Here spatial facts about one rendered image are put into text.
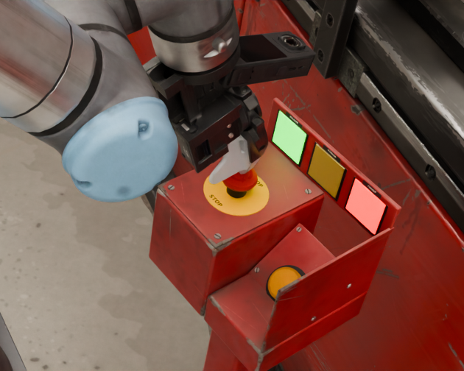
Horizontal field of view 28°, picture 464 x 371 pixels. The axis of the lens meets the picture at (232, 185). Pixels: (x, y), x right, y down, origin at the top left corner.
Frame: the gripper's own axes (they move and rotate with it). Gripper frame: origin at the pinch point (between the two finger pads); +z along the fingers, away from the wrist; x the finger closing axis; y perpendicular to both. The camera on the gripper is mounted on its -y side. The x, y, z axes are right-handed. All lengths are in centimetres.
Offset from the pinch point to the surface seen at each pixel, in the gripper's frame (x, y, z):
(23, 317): -49, 28, 78
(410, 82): 2.8, -21.6, 3.6
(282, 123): -2.8, -7.3, 3.3
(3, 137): -96, 8, 85
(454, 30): 1.3, -30.0, 2.7
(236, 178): 0.5, 1.7, 1.3
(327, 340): 4.3, -5.0, 48.3
